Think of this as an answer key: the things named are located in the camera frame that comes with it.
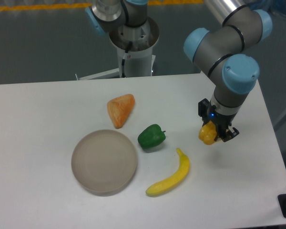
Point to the beige round plate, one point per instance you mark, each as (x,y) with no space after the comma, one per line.
(104,162)

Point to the green bell pepper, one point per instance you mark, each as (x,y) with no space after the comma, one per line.
(151,137)

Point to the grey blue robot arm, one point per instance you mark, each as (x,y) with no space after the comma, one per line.
(219,55)

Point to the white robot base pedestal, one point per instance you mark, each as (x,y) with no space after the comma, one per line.
(134,48)

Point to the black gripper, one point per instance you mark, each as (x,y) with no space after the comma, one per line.
(211,112)

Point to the orange triangular bread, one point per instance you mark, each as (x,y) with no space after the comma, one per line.
(120,108)

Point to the yellow banana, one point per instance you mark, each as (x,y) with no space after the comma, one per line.
(171,182)

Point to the yellow bell pepper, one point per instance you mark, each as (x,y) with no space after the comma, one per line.
(208,134)

